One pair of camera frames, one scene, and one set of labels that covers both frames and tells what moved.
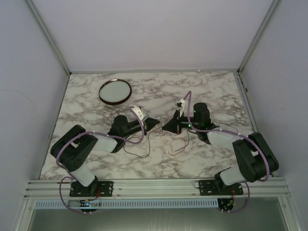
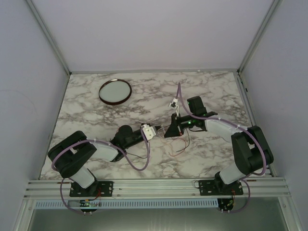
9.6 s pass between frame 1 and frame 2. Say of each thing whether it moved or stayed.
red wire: stayed
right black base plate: stayed
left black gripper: moved
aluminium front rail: stayed
